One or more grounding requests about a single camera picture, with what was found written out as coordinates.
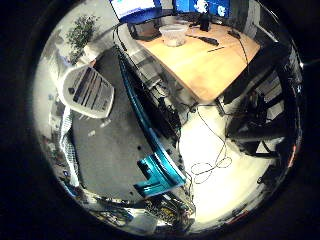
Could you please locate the monitor with white window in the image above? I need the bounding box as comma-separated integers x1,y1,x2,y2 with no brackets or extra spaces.
109,0,163,22

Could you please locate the black office chair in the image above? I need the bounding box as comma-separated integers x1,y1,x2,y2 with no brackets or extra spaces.
225,88,289,159

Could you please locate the light wooden desk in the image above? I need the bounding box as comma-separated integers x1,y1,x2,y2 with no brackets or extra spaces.
136,22,262,105

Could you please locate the small-leaf green plant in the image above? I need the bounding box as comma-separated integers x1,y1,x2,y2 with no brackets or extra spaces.
65,14,101,64

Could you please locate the white spray bottle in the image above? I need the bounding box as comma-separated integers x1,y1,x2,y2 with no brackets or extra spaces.
59,63,115,120

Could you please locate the black remote control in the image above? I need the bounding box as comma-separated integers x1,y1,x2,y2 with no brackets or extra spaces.
199,35,220,47

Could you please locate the thin black floor cable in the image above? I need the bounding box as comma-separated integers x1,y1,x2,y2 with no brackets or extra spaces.
190,105,233,185

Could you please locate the white plant pot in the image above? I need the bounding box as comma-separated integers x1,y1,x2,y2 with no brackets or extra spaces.
83,43,103,64

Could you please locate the teal table edge rail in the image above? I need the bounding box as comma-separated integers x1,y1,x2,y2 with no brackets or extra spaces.
117,54,186,184

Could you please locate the clear plastic container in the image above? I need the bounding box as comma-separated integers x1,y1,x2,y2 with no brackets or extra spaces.
158,23,189,48

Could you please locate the monitor with blue screen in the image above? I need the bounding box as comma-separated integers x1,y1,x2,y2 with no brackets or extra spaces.
173,0,232,19

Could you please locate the black computer mouse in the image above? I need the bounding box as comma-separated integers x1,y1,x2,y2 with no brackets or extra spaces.
228,29,242,40

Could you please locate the black desk speaker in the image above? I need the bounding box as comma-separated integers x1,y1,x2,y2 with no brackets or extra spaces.
199,12,212,33

